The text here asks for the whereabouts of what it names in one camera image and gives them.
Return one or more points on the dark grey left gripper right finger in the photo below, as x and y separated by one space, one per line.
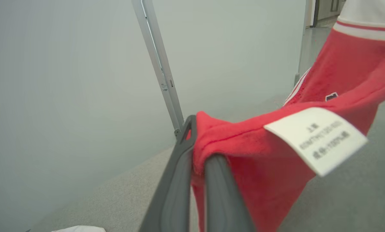
221 199

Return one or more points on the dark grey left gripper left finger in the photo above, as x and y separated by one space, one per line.
173 193

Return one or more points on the red garment with white stripes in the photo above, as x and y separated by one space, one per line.
276 193

